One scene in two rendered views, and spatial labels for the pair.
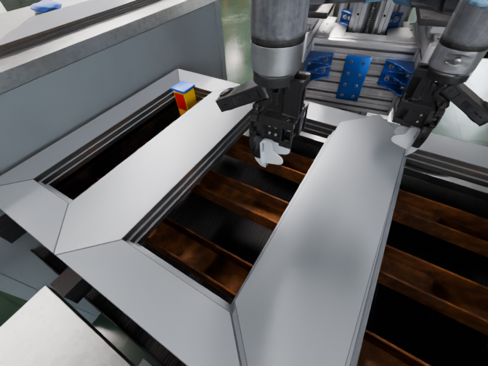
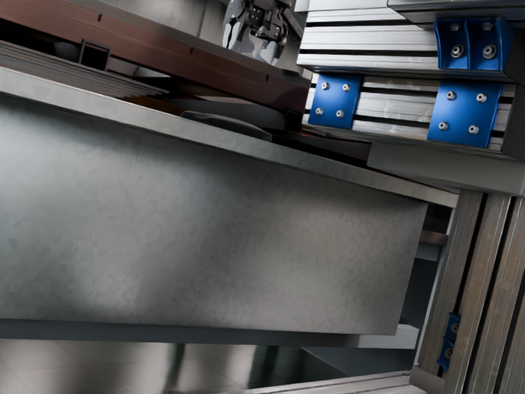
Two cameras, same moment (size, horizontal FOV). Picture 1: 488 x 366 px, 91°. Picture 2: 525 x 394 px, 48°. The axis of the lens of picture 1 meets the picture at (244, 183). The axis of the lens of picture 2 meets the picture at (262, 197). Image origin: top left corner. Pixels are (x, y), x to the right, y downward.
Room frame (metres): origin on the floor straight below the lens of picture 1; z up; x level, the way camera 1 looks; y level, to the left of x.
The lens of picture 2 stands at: (1.04, -1.64, 0.63)
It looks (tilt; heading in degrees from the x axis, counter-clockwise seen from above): 2 degrees down; 110
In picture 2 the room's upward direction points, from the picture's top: 13 degrees clockwise
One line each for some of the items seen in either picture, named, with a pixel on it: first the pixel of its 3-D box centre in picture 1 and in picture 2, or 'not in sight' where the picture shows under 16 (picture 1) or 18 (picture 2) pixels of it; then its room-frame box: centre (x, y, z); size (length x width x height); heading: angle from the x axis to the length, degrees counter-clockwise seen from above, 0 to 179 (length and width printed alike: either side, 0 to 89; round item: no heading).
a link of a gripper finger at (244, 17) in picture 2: not in sight; (241, 21); (0.45, -0.43, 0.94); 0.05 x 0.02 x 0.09; 146
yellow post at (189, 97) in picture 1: (189, 113); not in sight; (0.80, 0.19, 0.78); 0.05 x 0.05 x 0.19; 56
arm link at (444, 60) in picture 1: (454, 58); not in sight; (0.44, -0.40, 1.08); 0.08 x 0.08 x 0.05
